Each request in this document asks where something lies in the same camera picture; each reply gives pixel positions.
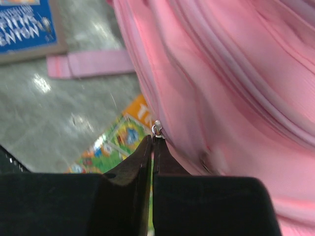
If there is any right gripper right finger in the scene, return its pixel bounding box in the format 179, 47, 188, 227
153, 138, 281, 236

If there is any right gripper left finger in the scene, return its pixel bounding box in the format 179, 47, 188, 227
0, 135, 152, 236

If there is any pink student backpack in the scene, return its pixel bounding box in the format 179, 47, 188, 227
47, 0, 315, 236

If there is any orange treehouse book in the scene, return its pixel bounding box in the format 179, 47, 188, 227
68, 95, 153, 236

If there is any blue treehouse book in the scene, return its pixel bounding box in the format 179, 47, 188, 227
0, 0, 67, 64

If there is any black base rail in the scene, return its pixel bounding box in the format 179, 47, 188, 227
0, 146, 30, 174

